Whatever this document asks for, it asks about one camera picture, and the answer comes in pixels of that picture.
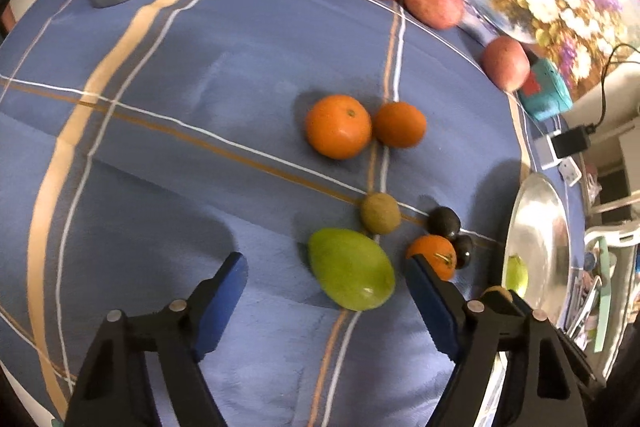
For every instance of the green mango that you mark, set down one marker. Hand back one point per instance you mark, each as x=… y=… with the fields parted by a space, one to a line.
x=350 y=269

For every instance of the teal box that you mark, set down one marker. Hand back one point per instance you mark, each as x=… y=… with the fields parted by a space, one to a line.
x=545 y=92

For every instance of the red mango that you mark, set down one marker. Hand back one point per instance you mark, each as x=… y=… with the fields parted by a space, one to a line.
x=505 y=63

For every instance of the black power adapter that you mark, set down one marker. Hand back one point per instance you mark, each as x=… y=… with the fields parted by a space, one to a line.
x=571 y=142

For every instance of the large orange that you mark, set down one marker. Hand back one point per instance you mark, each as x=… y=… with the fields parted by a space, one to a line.
x=400 y=124
x=339 y=126

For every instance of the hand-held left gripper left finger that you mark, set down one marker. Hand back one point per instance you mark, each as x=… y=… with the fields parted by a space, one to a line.
x=222 y=302

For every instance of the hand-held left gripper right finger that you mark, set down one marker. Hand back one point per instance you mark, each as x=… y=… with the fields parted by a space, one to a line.
x=432 y=302

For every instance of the white chair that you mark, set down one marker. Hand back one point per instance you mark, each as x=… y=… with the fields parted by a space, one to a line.
x=617 y=232

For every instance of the small orange tangerine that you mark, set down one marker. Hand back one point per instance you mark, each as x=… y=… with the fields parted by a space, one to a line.
x=432 y=254

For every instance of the blue plaid tablecloth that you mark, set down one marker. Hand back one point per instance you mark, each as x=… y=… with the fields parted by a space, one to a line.
x=200 y=107

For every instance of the red apple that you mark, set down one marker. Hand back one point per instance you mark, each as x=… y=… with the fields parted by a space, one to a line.
x=434 y=2

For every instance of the white power plug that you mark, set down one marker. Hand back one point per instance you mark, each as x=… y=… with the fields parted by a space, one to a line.
x=570 y=171

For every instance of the brown kiwi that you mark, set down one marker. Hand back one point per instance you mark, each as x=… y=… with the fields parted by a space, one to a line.
x=499 y=293
x=381 y=213

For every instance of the white charger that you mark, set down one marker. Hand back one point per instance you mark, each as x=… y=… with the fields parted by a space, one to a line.
x=546 y=152

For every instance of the dark avocado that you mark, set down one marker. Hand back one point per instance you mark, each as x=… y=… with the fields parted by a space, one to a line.
x=464 y=251
x=443 y=222

